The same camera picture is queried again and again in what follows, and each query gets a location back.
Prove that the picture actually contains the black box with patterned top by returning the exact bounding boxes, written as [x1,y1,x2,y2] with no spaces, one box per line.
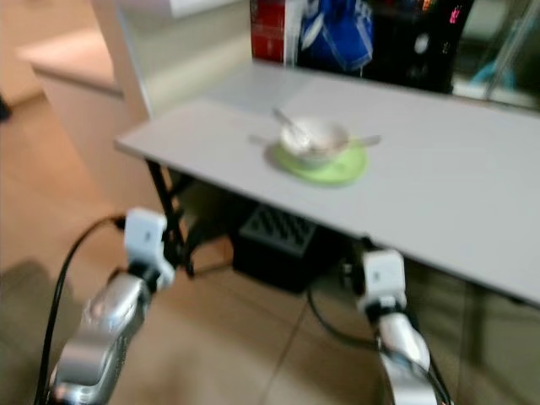
[232,202,347,294]

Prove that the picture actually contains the green plate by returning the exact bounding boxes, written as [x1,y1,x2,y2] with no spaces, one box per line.
[272,139,370,186]

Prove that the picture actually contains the grey table black legs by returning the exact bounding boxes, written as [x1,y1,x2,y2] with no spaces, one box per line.
[115,61,540,306]

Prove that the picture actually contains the metal spoon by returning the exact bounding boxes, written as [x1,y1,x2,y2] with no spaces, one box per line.
[346,133,382,149]

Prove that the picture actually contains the white bowl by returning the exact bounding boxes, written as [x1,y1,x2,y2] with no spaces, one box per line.
[278,116,351,163]

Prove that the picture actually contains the white kitchen counter cabinet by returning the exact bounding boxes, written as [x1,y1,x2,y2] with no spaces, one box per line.
[17,0,254,219]

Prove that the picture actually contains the tall black appliance red display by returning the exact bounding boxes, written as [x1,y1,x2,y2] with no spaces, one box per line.
[363,0,478,94]

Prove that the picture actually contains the blue bag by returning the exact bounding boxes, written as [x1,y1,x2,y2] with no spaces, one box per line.
[295,0,376,73]

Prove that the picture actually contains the red box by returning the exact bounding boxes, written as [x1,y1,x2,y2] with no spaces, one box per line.
[251,0,288,64]

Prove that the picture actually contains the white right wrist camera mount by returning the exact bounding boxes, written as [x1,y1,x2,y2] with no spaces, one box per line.
[356,249,408,317]

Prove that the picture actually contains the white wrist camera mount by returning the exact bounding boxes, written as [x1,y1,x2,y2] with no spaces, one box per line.
[124,208,176,288]
[356,249,408,317]

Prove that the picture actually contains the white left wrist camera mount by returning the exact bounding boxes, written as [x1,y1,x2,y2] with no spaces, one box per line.
[124,208,176,288]

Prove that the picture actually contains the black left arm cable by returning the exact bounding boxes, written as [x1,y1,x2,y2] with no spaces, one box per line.
[34,215,127,405]

